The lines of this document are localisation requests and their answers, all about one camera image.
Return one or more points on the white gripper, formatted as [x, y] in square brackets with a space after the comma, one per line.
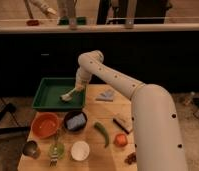
[82, 79]

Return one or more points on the white-bristled brush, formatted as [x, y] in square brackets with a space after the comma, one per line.
[68, 96]

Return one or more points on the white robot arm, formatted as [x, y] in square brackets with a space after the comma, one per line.
[159, 145]

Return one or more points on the green plastic tray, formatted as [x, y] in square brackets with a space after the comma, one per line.
[47, 97]

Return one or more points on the grey folded cloth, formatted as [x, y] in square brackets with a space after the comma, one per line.
[107, 95]

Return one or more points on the dark bowl with blue cloth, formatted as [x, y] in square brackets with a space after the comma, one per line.
[75, 121]

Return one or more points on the green pepper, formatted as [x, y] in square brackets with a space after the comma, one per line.
[98, 126]

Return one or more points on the green background object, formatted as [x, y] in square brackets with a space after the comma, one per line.
[72, 21]

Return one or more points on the orange bowl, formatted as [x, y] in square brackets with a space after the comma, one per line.
[45, 125]

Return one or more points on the white round cup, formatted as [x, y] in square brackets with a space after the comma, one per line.
[80, 150]

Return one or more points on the orange-red tomato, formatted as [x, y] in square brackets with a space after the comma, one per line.
[120, 140]

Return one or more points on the red background bowl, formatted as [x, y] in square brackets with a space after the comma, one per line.
[32, 23]

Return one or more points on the black tripod stand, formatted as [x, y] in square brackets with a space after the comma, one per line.
[8, 123]

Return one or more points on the metal cup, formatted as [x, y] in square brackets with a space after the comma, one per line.
[31, 149]

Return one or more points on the dark red dried item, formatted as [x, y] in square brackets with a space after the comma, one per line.
[131, 158]

